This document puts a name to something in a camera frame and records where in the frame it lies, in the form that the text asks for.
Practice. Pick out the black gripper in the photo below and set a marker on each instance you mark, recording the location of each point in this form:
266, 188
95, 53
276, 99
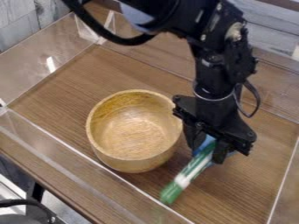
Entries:
215, 117

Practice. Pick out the green and white marker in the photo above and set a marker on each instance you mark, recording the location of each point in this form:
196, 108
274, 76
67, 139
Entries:
187, 175

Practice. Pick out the brown wooden bowl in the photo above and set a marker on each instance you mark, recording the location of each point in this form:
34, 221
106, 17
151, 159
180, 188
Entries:
134, 131

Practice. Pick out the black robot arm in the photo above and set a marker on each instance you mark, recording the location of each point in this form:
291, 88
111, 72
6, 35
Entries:
214, 28

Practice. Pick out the blue foam block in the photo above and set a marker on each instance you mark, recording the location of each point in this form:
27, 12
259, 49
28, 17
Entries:
204, 142

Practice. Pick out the black table leg bracket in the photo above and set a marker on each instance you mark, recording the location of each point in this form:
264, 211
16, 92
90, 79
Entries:
35, 193

